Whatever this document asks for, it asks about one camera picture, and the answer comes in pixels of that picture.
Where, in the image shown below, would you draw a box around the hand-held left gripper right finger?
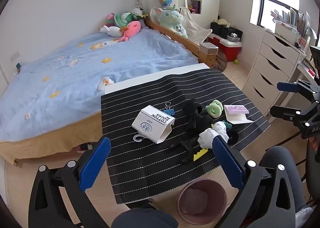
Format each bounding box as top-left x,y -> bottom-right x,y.
212,135 -> 297,228

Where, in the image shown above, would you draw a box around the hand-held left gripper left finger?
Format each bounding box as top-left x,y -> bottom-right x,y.
28,137 -> 112,228

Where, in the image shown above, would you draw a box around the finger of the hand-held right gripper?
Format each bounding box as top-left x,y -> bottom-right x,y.
270,104 -> 317,129
276,79 -> 320,103

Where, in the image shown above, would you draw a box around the white tissue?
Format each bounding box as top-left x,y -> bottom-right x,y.
197,121 -> 229,149

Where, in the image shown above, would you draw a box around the pink and white paper package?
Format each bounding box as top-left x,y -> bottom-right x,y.
223,104 -> 254,125

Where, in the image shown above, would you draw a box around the pink waste bin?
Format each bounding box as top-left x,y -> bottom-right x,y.
176,179 -> 227,226

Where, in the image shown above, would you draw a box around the black cloth bundle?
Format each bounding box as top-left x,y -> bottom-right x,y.
182,100 -> 213,136

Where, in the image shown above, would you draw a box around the white cardboard sock box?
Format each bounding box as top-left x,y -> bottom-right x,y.
132,105 -> 175,144

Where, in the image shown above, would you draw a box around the white drawer chest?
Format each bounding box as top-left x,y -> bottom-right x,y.
243,28 -> 307,116

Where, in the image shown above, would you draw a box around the yellow hair clip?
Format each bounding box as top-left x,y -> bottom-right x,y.
193,147 -> 209,162

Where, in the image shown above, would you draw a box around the person's right leg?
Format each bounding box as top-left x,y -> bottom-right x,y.
259,146 -> 308,221

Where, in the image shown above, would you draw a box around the person's leg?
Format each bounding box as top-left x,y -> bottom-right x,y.
111,207 -> 179,228
259,146 -> 308,221

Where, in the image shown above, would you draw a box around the black hair clip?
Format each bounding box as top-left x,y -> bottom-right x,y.
167,135 -> 200,165

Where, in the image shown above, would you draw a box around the wooden bed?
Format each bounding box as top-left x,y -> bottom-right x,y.
0,19 -> 217,166

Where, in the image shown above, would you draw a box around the black striped table mat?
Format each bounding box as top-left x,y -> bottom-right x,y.
101,68 -> 271,205

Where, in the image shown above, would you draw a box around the white storage box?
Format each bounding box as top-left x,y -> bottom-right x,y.
274,22 -> 300,35

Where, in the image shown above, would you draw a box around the row of books and cards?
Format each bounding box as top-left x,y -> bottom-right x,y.
270,7 -> 319,52

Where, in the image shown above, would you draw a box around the red cooler box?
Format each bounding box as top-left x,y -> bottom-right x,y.
208,35 -> 242,62

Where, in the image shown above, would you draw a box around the brown cushion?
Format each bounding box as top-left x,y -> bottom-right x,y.
215,52 -> 228,71

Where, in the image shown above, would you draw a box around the person's left leg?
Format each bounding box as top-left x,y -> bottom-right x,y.
111,207 -> 179,228

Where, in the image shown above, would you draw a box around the blue binder clip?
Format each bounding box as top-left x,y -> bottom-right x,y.
160,102 -> 175,116

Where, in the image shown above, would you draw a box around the black storage boxes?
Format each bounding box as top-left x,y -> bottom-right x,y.
210,22 -> 243,40

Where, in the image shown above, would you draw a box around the small white box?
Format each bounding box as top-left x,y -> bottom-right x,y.
199,42 -> 219,55

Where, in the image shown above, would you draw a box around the person's white printed shirt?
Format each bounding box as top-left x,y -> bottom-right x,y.
295,205 -> 317,228

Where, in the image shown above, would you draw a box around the blue printed blanket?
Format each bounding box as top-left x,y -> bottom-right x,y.
0,28 -> 199,142

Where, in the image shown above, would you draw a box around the cream hat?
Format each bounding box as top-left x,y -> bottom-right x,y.
212,18 -> 229,27

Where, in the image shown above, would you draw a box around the white seal plush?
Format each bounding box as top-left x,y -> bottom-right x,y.
99,25 -> 124,37

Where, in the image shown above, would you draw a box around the mint unicorn plush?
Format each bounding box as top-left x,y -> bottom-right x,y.
156,5 -> 188,39

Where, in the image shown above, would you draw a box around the pink whale plush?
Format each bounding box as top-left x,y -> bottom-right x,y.
117,20 -> 142,43

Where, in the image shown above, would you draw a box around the pink and purple plush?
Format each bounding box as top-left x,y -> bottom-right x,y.
104,13 -> 115,27

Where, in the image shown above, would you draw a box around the green striped plush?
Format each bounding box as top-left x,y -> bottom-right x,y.
114,12 -> 137,28

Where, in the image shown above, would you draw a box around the green white yellow plush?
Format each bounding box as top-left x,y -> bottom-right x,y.
130,7 -> 146,20

